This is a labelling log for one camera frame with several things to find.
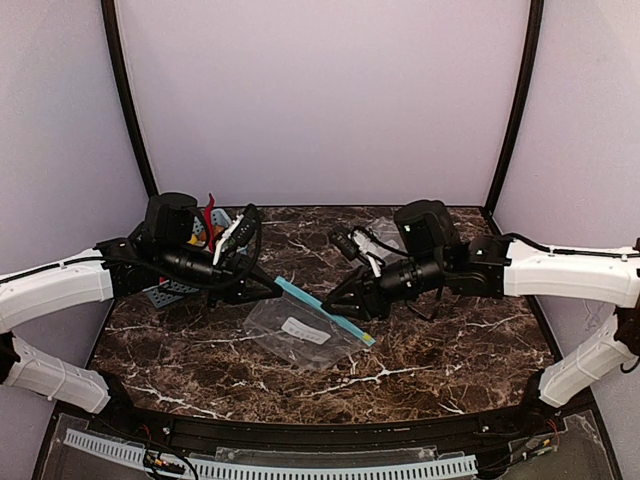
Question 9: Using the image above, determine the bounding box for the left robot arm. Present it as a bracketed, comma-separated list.
[1, 192, 283, 416]

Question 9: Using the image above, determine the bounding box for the blue perforated plastic basket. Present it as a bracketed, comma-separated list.
[145, 206, 234, 308]

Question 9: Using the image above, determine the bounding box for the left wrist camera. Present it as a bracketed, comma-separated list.
[213, 203, 259, 266]

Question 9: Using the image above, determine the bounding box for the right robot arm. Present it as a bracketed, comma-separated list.
[322, 200, 639, 411]

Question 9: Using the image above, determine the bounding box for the black corner post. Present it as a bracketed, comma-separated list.
[100, 0, 158, 197]
[483, 0, 545, 218]

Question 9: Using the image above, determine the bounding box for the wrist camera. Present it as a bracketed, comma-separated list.
[329, 225, 360, 261]
[213, 203, 259, 266]

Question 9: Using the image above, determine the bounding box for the red toy chili pepper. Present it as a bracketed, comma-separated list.
[199, 193, 216, 252]

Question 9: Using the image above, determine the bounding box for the left black corner post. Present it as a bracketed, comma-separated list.
[100, 0, 158, 197]

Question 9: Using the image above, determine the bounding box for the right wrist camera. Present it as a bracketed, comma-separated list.
[329, 225, 360, 261]

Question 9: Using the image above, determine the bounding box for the black front table rail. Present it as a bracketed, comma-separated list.
[90, 407, 554, 453]

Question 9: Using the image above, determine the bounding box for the grey slotted cable duct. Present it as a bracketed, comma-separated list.
[64, 428, 478, 479]

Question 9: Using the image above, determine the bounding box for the right black corner post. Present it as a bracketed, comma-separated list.
[483, 0, 545, 218]

